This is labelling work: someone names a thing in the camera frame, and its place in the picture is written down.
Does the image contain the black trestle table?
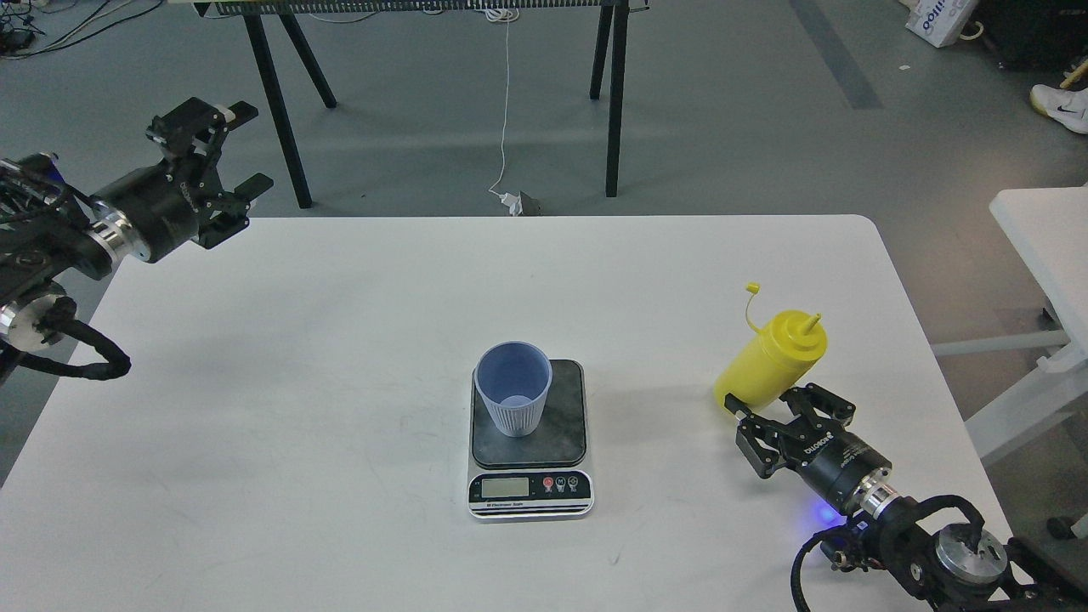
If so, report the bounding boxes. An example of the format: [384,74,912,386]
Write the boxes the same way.
[168,0,651,210]

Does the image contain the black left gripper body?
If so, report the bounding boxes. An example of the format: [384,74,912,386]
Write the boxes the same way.
[89,166,215,264]

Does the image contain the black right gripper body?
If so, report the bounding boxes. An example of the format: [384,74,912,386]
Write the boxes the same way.
[791,421,893,516]

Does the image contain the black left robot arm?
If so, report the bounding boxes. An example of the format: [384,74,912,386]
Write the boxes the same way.
[1,98,273,381]

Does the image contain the white cable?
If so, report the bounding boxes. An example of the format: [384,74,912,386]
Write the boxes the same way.
[484,7,524,215]

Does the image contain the black floor cables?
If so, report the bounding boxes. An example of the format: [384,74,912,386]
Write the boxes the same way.
[0,0,162,62]

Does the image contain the white blue bag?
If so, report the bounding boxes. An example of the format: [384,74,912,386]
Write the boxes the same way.
[904,1,984,48]

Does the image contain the white sneaker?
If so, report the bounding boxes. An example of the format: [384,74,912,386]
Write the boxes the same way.
[1029,84,1087,135]

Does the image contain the yellow squeeze bottle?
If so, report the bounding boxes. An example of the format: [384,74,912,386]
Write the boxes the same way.
[712,282,829,411]

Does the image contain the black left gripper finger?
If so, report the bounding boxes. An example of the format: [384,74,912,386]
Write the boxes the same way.
[146,97,259,184]
[201,173,275,249]

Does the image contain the blue plastic cup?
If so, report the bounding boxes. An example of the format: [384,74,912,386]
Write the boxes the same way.
[473,341,554,438]

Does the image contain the digital kitchen scale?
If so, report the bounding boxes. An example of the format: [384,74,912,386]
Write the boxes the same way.
[467,360,596,521]

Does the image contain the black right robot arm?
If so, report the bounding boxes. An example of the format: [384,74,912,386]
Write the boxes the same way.
[722,383,1085,611]

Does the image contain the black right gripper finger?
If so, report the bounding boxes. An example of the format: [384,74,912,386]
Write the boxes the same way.
[724,393,817,479]
[779,383,858,443]

